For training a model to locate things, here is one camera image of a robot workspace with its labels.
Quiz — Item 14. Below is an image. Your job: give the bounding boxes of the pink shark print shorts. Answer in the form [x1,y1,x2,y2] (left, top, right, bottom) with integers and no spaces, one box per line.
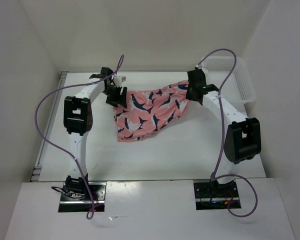
[113,80,190,142]

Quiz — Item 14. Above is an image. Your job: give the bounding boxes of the white plastic mesh basket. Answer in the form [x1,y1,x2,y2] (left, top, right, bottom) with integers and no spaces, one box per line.
[201,56,256,104]

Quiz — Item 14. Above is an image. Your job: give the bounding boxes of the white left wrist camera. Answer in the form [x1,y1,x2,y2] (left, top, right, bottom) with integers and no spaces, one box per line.
[113,75,127,87]

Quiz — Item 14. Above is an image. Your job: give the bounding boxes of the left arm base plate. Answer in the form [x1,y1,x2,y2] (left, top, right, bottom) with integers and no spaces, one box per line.
[58,182,107,213]

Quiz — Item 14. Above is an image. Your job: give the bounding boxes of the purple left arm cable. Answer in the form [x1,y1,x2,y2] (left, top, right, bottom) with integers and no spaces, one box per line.
[34,54,125,220]

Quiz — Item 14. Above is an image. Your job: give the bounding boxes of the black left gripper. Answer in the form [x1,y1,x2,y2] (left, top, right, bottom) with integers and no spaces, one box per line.
[101,85,127,108]

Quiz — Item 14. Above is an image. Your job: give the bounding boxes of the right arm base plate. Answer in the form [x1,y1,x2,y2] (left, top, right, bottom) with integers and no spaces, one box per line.
[193,179,241,211]

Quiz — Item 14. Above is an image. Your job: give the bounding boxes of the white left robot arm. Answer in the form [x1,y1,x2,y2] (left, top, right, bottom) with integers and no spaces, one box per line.
[63,67,128,200]

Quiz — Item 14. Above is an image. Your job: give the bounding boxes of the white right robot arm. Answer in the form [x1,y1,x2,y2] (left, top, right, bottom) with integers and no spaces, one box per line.
[186,68,262,198]

